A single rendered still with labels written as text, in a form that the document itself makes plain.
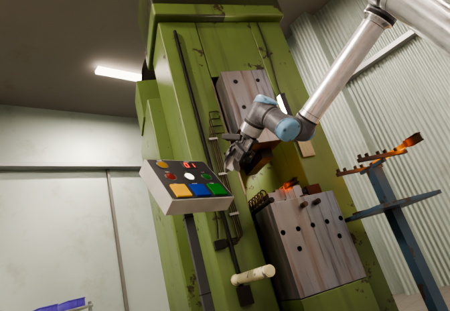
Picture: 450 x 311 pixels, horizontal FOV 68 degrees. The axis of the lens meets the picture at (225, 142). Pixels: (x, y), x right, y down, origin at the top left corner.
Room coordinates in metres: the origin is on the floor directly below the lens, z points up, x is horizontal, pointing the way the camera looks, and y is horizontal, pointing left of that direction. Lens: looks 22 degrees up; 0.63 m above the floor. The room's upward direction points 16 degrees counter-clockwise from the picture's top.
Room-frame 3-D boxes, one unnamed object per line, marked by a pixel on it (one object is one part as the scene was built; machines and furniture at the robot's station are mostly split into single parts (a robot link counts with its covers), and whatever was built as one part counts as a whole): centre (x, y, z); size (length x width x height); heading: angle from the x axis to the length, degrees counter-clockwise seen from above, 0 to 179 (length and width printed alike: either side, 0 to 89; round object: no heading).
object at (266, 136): (1.98, -0.15, 1.32); 0.42 x 0.20 x 0.10; 22
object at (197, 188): (1.41, 0.16, 1.01); 0.07 x 0.05 x 0.07; 137
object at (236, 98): (1.99, -0.19, 1.56); 0.42 x 0.39 x 0.40; 22
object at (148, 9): (2.15, -0.13, 2.60); 0.99 x 0.60 x 0.60; 112
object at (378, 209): (1.85, -0.74, 0.75); 0.40 x 0.30 x 0.02; 110
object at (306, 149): (2.02, -0.48, 1.27); 0.09 x 0.02 x 0.17; 112
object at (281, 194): (1.98, -0.15, 0.96); 0.42 x 0.20 x 0.09; 22
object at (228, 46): (2.13, -0.14, 2.06); 0.44 x 0.41 x 0.47; 22
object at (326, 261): (2.01, -0.20, 0.69); 0.56 x 0.38 x 0.45; 22
